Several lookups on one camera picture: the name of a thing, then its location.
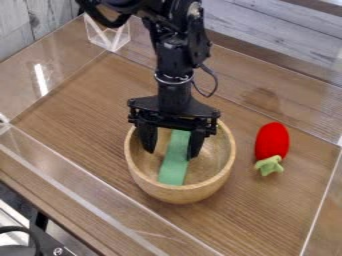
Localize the green rectangular block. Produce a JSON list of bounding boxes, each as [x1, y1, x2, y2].
[[157, 130, 189, 186]]

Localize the clear acrylic tray wall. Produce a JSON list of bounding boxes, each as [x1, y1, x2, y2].
[[0, 120, 223, 256]]

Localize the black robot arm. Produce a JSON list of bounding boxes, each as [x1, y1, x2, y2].
[[76, 0, 220, 159]]

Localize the brown wooden bowl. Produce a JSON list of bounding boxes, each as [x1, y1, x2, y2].
[[124, 121, 236, 204]]

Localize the red plush strawberry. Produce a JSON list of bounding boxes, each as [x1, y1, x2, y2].
[[254, 122, 290, 176]]

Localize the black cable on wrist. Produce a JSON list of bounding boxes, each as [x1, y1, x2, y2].
[[191, 63, 219, 99]]

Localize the black table leg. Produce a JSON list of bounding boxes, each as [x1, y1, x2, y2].
[[34, 212, 48, 231]]

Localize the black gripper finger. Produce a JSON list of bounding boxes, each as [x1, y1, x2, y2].
[[137, 123, 157, 153], [187, 130, 205, 160]]

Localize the clear acrylic corner bracket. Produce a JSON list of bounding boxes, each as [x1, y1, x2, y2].
[[83, 14, 131, 53]]

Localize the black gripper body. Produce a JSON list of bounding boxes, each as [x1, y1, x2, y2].
[[127, 74, 220, 136]]

